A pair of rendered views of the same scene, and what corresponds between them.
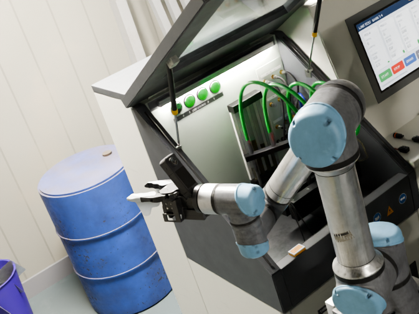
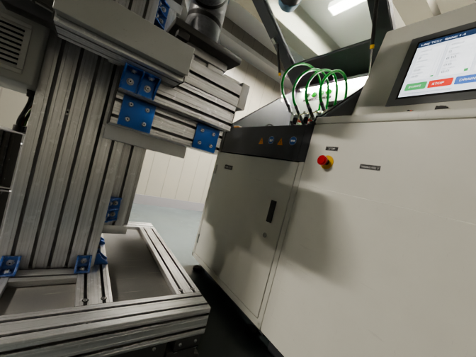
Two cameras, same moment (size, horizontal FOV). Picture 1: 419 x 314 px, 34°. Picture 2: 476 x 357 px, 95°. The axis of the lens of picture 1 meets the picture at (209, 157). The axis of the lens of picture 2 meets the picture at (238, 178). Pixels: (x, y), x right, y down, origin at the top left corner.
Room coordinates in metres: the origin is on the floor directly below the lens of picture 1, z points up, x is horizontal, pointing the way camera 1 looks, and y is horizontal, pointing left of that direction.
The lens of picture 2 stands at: (1.72, -1.53, 0.67)
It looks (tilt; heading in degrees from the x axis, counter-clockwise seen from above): 1 degrees down; 82
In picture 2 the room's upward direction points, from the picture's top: 15 degrees clockwise
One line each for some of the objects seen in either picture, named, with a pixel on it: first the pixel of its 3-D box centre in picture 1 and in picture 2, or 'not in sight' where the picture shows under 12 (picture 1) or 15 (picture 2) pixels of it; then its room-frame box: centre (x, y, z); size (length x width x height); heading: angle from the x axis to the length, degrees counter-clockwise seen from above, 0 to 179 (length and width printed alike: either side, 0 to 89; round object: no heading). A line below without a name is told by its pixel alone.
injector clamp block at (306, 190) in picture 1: (322, 193); not in sight; (2.21, -0.36, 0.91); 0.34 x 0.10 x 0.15; 118
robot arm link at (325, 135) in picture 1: (345, 211); not in sight; (1.25, -0.24, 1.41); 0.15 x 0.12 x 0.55; 143
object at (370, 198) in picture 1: (348, 236); (257, 142); (1.94, -0.36, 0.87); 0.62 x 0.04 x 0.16; 118
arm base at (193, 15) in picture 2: not in sight; (200, 37); (1.59, -0.77, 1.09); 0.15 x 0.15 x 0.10
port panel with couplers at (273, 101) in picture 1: (280, 99); not in sight; (2.49, -0.34, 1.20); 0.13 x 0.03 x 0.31; 118
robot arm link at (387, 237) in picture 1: (380, 252); not in sight; (1.35, -0.32, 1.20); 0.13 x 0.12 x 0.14; 143
